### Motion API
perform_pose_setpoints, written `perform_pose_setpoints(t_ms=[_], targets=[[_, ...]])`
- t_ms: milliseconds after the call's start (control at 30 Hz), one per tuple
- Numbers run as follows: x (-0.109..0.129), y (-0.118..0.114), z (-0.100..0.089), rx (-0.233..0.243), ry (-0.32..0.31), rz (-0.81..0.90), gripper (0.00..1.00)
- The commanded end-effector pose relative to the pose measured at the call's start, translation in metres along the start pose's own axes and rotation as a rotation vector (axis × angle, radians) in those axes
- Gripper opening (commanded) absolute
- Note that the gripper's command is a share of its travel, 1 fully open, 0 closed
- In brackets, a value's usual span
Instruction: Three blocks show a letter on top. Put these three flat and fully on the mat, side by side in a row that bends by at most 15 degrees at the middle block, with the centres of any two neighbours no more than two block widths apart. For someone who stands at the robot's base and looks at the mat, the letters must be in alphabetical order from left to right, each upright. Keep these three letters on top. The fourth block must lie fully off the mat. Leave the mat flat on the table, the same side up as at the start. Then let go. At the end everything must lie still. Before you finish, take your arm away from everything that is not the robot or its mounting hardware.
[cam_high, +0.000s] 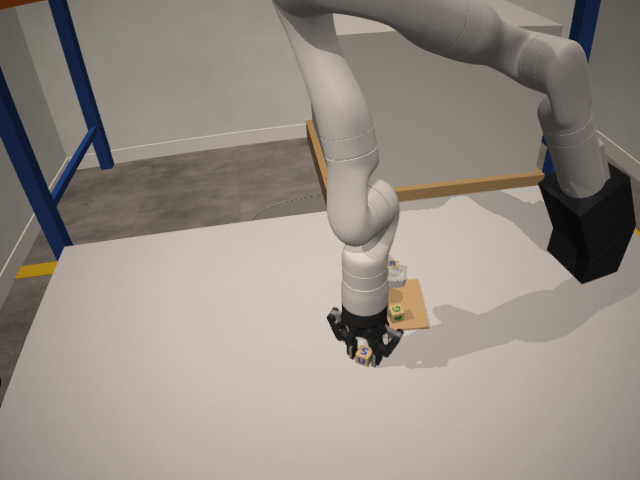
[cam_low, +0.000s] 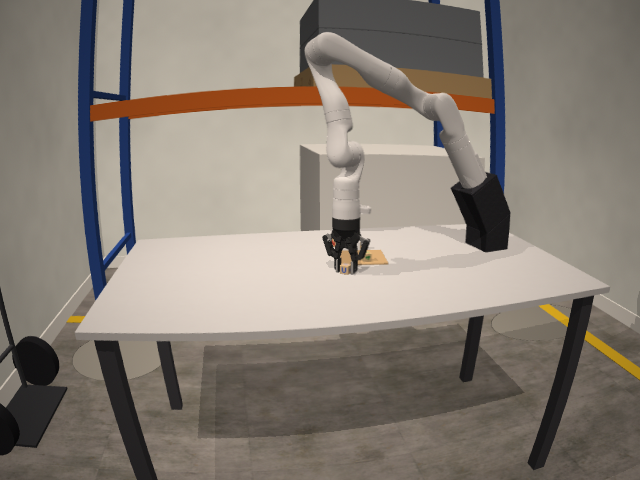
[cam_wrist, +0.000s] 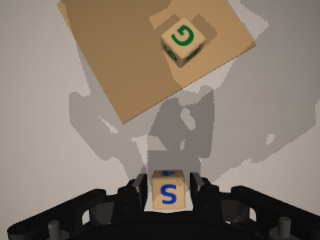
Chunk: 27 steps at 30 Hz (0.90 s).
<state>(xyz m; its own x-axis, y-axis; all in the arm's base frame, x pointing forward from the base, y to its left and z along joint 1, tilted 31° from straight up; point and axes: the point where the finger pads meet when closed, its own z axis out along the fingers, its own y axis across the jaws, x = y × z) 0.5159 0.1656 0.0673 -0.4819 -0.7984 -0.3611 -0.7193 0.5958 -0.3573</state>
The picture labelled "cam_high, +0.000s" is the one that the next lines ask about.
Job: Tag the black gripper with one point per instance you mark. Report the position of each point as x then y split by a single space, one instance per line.
338 321

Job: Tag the tan square mat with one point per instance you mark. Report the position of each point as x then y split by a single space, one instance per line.
410 298

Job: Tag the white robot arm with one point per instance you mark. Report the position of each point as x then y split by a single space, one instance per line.
468 31

